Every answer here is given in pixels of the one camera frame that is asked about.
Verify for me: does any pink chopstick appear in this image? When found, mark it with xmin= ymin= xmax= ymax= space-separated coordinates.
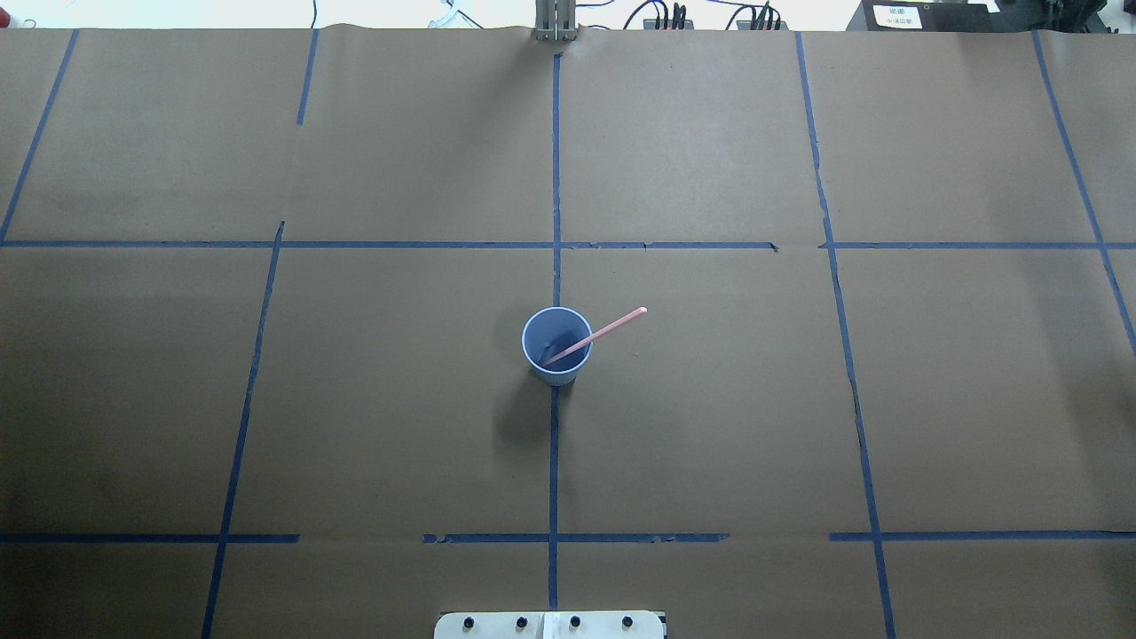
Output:
xmin=540 ymin=306 xmax=649 ymax=367

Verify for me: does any blue ribbed plastic cup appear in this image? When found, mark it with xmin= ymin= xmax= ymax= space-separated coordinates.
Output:
xmin=520 ymin=306 xmax=592 ymax=388

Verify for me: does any black box with white label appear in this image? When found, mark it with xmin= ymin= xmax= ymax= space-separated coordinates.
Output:
xmin=845 ymin=1 xmax=995 ymax=33

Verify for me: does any aluminium frame post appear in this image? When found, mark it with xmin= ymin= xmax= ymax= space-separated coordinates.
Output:
xmin=532 ymin=0 xmax=579 ymax=42

